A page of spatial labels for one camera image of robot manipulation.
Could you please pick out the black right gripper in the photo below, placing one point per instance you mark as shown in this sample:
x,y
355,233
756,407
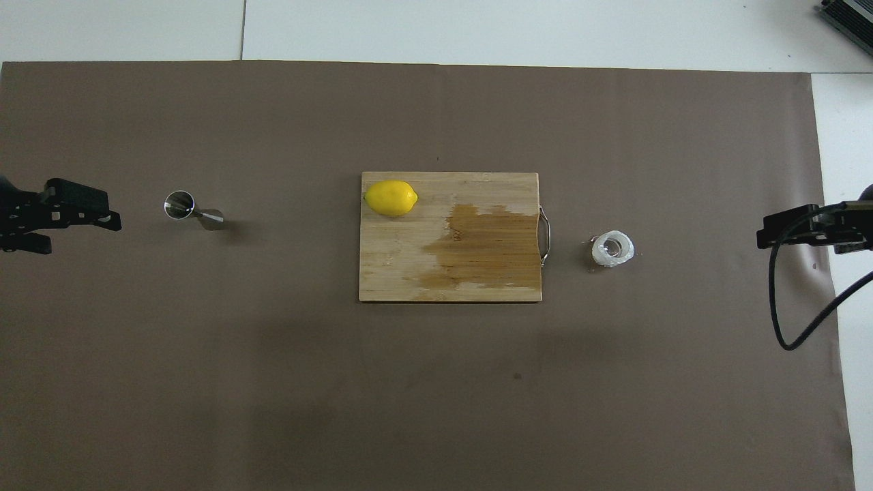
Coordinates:
x,y
849,221

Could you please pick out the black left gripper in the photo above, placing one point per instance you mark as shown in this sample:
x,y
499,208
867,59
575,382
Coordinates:
x,y
20,211

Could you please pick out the steel double jigger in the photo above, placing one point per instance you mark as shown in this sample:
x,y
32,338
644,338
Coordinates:
x,y
179,204

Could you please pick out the small clear glass cup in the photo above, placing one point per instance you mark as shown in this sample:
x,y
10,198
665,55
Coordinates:
x,y
612,249

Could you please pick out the grey ribbed metal device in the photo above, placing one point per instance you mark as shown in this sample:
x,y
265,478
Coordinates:
x,y
852,20

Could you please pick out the brown table mat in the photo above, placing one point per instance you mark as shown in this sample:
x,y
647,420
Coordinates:
x,y
273,382

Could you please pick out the yellow lemon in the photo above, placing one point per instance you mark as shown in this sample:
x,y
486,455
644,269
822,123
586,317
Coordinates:
x,y
391,198

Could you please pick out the wooden cutting board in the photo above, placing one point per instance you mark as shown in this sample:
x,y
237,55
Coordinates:
x,y
409,266

